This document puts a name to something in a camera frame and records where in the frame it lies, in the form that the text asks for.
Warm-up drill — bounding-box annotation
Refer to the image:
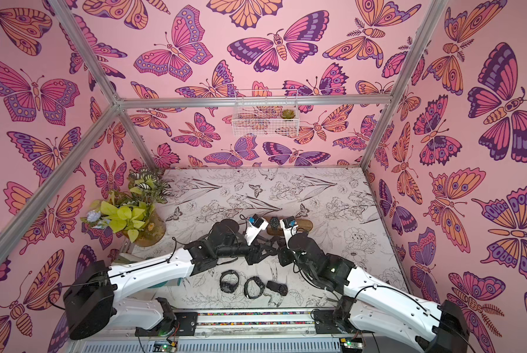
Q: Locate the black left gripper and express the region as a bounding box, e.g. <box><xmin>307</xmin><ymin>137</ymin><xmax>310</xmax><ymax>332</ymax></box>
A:
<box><xmin>216</xmin><ymin>236</ymin><xmax>277</xmax><ymax>267</ymax></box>

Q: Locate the wooden watch stand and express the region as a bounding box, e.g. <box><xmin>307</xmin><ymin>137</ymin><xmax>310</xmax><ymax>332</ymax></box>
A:
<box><xmin>266</xmin><ymin>218</ymin><xmax>313</xmax><ymax>237</ymax></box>

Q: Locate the black watch with dial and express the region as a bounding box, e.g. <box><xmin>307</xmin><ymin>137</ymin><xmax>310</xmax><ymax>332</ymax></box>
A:
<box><xmin>269</xmin><ymin>217</ymin><xmax>280</xmax><ymax>231</ymax></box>

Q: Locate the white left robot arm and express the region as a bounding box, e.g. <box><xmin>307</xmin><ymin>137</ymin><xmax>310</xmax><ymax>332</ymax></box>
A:
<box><xmin>63</xmin><ymin>216</ymin><xmax>279</xmax><ymax>341</ymax></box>

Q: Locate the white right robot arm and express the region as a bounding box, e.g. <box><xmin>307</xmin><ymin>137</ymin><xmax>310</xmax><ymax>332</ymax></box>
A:
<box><xmin>279</xmin><ymin>228</ymin><xmax>472</xmax><ymax>352</ymax></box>

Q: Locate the black watch leftmost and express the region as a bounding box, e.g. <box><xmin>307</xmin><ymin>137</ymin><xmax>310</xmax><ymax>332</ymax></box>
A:
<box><xmin>219</xmin><ymin>270</ymin><xmax>240</xmax><ymax>294</ymax></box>

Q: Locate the black watch lower right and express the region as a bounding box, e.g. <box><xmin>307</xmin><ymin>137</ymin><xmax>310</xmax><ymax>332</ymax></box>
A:
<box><xmin>266</xmin><ymin>281</ymin><xmax>289</xmax><ymax>297</ymax></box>

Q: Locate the green potted plant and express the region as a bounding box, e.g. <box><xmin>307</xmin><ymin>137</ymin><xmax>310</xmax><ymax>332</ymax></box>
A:
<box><xmin>81</xmin><ymin>167</ymin><xmax>171</xmax><ymax>248</ymax></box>

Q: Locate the small succulent plant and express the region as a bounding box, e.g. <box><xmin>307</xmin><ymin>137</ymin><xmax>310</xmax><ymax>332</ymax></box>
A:
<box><xmin>280</xmin><ymin>109</ymin><xmax>297</xmax><ymax>120</ymax></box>

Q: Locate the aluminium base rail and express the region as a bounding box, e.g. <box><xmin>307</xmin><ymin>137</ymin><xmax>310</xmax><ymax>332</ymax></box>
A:
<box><xmin>65</xmin><ymin>305</ymin><xmax>430</xmax><ymax>352</ymax></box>

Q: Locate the white wire basket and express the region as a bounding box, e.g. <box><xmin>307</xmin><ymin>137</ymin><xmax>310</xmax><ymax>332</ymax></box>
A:
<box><xmin>230</xmin><ymin>88</ymin><xmax>300</xmax><ymax>138</ymax></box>

